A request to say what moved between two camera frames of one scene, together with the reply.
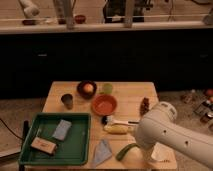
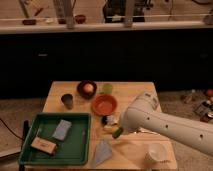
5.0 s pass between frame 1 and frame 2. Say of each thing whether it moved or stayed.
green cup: stayed
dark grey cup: stayed
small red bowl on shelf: stayed
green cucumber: moved
